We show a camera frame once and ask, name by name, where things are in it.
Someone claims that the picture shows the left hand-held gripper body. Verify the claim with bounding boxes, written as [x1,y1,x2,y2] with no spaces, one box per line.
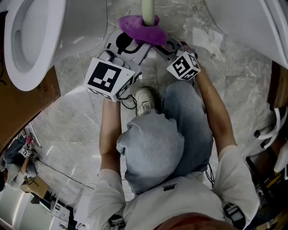
[83,30,150,102]

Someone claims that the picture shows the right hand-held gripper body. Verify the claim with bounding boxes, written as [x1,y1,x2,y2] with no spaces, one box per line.
[155,37,201,81]

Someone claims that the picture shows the purple cloth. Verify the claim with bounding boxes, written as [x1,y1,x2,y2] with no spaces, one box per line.
[118,15,168,47]

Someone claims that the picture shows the small pale green bottle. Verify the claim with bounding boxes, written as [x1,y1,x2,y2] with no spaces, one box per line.
[141,0,158,58]

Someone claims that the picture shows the person's right forearm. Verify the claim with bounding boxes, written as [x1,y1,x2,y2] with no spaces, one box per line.
[194,66,238,154]

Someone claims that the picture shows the person's left forearm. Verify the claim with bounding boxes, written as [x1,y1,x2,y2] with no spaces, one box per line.
[99,98,122,174]

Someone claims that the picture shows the white smart toilet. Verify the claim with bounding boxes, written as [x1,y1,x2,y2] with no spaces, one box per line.
[203,0,288,68]

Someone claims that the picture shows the white open-lid toilet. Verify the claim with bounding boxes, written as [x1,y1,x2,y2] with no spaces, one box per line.
[3,0,109,92]

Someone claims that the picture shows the person's right hand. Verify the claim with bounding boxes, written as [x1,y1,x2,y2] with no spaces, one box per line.
[181,42,198,58]

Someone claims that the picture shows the crumpled white paper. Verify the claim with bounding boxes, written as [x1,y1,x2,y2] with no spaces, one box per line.
[192,27,226,62]

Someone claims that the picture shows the person's white sneaker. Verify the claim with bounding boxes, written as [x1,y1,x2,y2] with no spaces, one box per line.
[135,87,156,116]

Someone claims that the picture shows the person's grey jeans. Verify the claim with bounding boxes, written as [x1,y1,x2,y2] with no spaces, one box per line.
[116,80,214,195]

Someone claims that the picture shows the large cardboard box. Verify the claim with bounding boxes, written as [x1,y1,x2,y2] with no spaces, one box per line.
[0,65,62,154]

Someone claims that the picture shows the grey white office chair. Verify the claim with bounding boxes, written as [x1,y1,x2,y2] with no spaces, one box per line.
[254,107,288,174]

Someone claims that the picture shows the small cardboard box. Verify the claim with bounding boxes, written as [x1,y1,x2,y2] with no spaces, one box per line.
[20,176,49,199]

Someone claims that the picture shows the black desk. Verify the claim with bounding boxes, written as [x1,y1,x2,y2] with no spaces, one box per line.
[245,155,288,227]

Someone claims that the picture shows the person's white shirt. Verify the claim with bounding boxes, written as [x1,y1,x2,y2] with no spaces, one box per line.
[86,145,261,230]

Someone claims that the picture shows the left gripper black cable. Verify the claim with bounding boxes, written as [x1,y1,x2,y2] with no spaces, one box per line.
[121,94,138,111]

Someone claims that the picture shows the black floor cable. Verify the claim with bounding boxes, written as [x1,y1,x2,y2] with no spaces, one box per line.
[36,158,95,190]

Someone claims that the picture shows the person's left shoulder strap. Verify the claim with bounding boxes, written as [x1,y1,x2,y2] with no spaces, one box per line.
[108,214,126,230]

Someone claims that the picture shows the person's shoulder strap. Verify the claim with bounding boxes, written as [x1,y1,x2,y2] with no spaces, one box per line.
[108,214,126,230]
[223,203,246,229]

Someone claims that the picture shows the person's right shoulder strap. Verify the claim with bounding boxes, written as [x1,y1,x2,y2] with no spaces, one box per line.
[223,203,246,229]

